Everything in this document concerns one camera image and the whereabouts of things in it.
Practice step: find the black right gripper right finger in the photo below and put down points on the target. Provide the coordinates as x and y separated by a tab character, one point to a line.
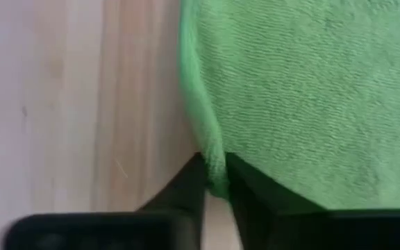
262	208

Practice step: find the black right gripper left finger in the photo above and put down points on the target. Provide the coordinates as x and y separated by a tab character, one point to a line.
186	194

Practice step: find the green microfiber towel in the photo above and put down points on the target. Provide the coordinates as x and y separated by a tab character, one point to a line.
307	104

